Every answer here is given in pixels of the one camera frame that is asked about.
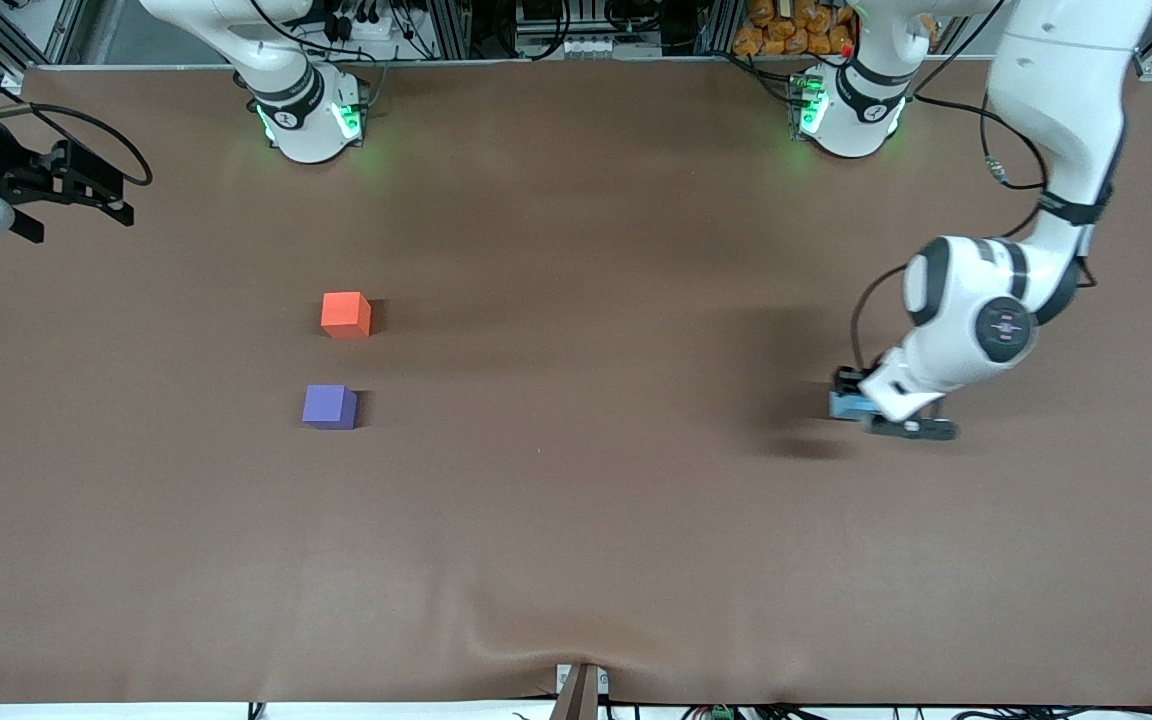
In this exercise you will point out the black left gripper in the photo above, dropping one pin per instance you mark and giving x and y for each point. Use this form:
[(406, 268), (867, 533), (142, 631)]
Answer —
[(848, 383)]

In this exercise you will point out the light blue foam block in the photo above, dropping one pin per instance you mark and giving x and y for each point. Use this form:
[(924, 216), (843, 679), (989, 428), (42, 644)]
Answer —
[(846, 407)]

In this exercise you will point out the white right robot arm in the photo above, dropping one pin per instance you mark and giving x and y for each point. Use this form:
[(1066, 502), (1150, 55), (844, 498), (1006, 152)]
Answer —
[(306, 130)]

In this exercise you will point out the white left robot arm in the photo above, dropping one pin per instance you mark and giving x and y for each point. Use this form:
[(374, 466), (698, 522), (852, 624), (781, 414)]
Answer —
[(1066, 80)]

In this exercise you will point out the orange foam block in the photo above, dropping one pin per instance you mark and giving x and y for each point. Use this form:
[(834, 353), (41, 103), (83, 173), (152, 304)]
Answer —
[(344, 313)]

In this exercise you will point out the purple foam block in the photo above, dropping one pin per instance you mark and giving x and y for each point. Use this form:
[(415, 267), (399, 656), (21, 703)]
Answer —
[(328, 406)]

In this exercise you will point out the brown table cloth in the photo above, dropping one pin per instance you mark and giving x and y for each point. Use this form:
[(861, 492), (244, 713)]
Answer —
[(636, 500)]

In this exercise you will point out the white power strip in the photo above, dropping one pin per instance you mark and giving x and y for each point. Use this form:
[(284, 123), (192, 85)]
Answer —
[(366, 28)]

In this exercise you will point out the green plug connector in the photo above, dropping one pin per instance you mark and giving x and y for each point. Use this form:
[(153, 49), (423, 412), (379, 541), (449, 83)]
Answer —
[(722, 713)]

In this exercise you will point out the bag of orange items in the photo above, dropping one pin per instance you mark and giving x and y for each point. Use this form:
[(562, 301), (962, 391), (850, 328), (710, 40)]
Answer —
[(786, 30)]

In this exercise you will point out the white terminal strip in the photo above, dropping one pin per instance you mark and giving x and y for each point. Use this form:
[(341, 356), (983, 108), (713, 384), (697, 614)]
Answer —
[(591, 46)]

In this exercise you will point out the aluminium frame post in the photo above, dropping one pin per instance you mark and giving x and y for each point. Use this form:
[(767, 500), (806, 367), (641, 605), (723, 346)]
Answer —
[(451, 25)]

